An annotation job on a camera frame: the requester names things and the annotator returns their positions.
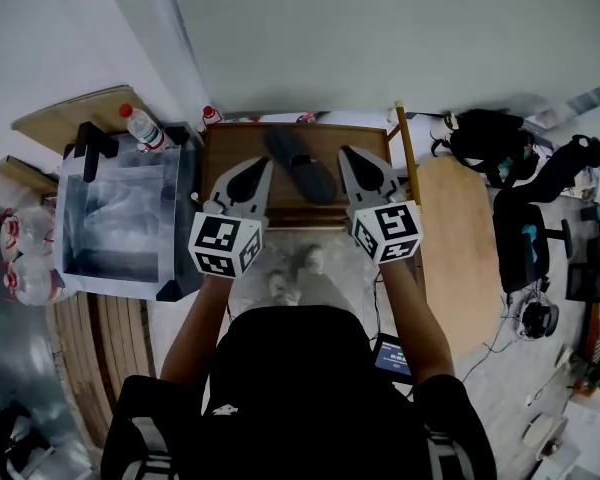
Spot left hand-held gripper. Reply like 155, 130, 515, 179
188, 156, 275, 280

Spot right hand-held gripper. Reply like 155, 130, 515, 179
337, 145, 425, 265

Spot dark grey slipper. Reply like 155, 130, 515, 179
264, 126, 337, 207

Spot person's right forearm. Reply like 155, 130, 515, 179
377, 257, 456, 389

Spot person's left forearm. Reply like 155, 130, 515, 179
158, 270, 241, 387

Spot wooden shelf rack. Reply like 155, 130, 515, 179
199, 100, 424, 229

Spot person's right shoe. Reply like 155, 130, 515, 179
299, 244, 326, 274

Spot red cap white jug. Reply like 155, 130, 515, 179
199, 105, 224, 132

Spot person's light trousers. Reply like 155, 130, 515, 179
259, 267, 361, 317

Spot round light wooden table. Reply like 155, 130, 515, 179
413, 156, 499, 364

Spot red cap plastic water bottle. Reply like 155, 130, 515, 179
118, 103, 169, 154

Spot black backpack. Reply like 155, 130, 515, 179
429, 108, 539, 189

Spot transparent plastic storage box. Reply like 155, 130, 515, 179
54, 122, 204, 303

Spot small black screen device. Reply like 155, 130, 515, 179
373, 332, 414, 384

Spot person's black shirt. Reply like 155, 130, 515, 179
99, 305, 499, 480

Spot black office chair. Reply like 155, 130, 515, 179
492, 187, 574, 294

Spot light wooden board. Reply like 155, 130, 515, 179
10, 85, 146, 144

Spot wooden slat panel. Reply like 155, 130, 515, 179
47, 292, 159, 449

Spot black headset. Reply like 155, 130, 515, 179
519, 300, 561, 340

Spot clear bottle pack red label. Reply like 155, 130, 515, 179
2, 255, 66, 309
0, 206, 56, 259

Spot black monitor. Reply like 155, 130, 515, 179
565, 262, 600, 304

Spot black angle bracket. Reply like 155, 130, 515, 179
74, 121, 120, 183

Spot grey shoulder strap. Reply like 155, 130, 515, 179
424, 425, 476, 480
129, 415, 176, 480

